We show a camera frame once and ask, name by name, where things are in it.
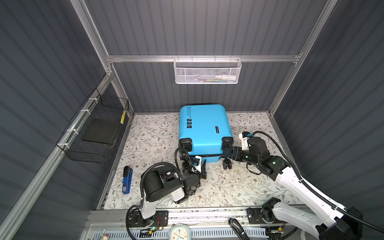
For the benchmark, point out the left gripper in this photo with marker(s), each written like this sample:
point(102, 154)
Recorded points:
point(203, 172)

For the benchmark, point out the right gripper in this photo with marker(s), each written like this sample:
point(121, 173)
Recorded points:
point(234, 150)

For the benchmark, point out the blue hardshell suitcase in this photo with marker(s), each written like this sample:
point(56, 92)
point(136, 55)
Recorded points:
point(204, 131)

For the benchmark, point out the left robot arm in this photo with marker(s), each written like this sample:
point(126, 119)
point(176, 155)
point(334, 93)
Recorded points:
point(163, 179)

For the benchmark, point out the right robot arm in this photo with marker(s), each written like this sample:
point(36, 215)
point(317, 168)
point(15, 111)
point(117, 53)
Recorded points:
point(329, 220)

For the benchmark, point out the small white clock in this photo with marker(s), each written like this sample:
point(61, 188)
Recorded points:
point(180, 232)

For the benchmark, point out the blue flat object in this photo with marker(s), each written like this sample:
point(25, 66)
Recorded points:
point(127, 180)

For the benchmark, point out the white bottle in basket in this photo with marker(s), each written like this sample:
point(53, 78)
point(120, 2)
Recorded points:
point(226, 78)

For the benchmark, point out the yellow marker in basket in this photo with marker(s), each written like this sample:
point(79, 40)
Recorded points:
point(123, 117)

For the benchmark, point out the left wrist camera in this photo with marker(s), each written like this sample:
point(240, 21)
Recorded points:
point(197, 164)

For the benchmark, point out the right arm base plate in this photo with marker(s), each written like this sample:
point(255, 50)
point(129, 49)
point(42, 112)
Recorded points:
point(262, 216)

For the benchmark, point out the black handle tool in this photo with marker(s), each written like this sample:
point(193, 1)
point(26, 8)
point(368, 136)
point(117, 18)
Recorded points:
point(238, 229)

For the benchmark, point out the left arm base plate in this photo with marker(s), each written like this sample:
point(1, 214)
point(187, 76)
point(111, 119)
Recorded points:
point(135, 219)

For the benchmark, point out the white wire mesh basket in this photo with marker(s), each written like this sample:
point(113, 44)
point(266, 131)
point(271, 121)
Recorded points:
point(203, 71)

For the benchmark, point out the black wire wall basket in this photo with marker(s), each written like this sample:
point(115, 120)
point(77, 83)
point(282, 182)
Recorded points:
point(95, 134)

